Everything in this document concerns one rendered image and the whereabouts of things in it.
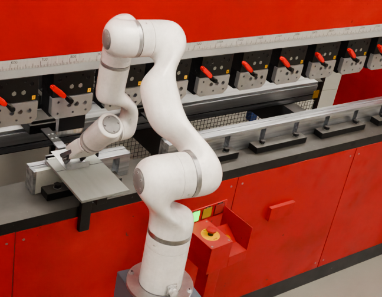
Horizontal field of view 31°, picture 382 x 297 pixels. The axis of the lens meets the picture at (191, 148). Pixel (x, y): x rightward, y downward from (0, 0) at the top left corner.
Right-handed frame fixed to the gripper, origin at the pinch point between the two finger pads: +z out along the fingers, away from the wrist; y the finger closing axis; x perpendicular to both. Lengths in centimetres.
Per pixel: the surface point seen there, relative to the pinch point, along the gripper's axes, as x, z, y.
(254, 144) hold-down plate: 7, 10, -88
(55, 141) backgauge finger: -9.8, 11.0, -0.3
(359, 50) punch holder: -19, -18, -140
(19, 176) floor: -37, 168, -45
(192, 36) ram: -28, -29, -44
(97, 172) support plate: 7.7, -3.5, -5.1
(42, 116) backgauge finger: -22.3, 17.8, -1.4
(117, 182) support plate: 13.7, -8.7, -8.3
